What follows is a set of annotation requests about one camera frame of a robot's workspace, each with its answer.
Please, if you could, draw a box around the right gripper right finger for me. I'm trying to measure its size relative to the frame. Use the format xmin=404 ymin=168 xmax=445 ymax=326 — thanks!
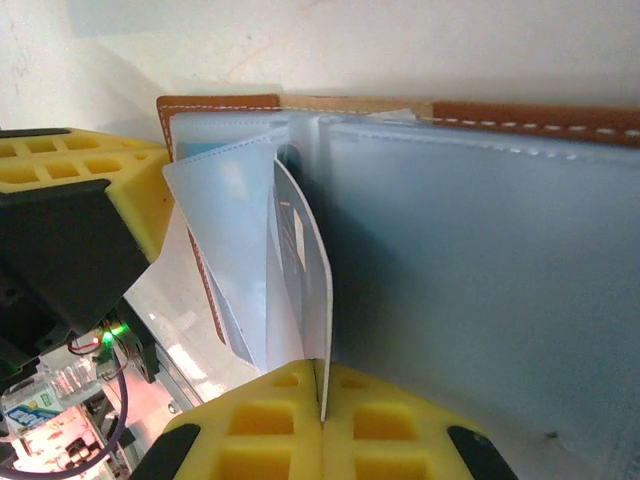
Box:
xmin=321 ymin=360 xmax=520 ymax=480

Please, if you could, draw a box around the brown leather card holder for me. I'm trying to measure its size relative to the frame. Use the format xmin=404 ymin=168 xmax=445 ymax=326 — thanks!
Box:
xmin=156 ymin=93 xmax=640 ymax=480

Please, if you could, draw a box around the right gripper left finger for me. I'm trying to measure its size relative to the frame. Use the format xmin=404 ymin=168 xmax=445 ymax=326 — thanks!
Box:
xmin=130 ymin=358 xmax=326 ymax=480

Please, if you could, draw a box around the purple cable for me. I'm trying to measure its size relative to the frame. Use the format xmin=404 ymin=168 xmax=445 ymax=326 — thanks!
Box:
xmin=9 ymin=344 xmax=129 ymax=474

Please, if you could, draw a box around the aluminium mounting rail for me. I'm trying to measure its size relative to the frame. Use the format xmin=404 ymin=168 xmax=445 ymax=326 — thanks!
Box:
xmin=122 ymin=279 xmax=261 ymax=419

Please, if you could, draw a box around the controller board with LED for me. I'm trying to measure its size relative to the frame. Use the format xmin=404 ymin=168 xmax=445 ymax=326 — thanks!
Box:
xmin=0 ymin=319 xmax=161 ymax=480

